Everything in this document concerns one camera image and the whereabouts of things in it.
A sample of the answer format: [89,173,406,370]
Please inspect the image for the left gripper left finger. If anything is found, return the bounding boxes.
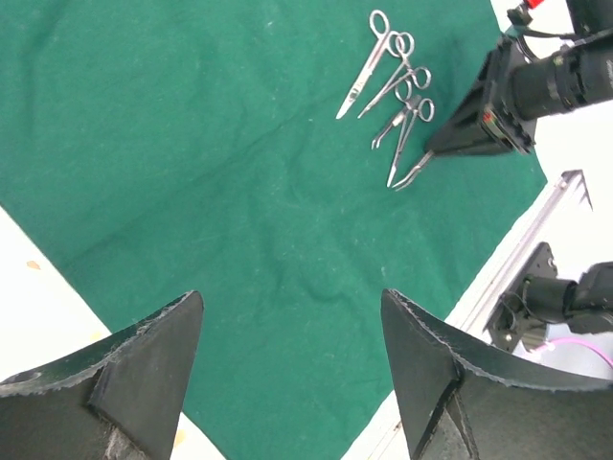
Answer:
[1,291,204,459]

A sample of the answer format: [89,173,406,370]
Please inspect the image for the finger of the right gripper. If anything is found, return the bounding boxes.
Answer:
[424,49,508,156]

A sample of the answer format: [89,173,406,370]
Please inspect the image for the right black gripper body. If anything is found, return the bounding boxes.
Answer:
[486,34,587,154]

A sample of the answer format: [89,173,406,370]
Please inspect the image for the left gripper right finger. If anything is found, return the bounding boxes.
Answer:
[380,289,612,459]

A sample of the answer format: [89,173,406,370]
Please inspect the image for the long steel scissors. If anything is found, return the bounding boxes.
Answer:
[387,95,435,188]

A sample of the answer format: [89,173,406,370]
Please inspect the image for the curved steel forceps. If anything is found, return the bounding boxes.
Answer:
[371,79,413,150]

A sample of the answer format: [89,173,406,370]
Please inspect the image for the green surgical drape cloth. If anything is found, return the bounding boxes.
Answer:
[1,1,545,459]

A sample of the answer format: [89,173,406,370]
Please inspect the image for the top steel scissors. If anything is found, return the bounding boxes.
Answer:
[335,10,392,120]

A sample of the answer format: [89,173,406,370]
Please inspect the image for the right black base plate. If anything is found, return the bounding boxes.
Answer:
[484,241,558,353]

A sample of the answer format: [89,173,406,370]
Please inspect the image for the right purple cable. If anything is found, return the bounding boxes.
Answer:
[540,337,613,370]

